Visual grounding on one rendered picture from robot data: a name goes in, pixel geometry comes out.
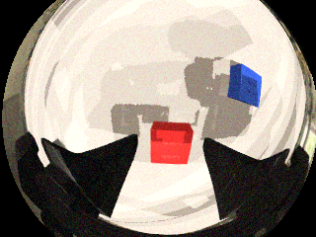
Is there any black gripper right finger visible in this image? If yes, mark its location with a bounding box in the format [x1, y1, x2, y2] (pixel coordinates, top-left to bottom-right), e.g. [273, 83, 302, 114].
[202, 138, 289, 220]

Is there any blue block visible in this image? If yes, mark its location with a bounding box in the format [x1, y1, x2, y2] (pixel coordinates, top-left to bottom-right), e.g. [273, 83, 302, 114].
[228, 63, 262, 107]

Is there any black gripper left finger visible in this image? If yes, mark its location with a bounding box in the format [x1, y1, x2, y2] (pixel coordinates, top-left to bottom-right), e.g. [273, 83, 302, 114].
[40, 134, 138, 218]

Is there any red block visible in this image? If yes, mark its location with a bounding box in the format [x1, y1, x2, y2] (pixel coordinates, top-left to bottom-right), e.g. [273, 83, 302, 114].
[150, 121, 194, 165]

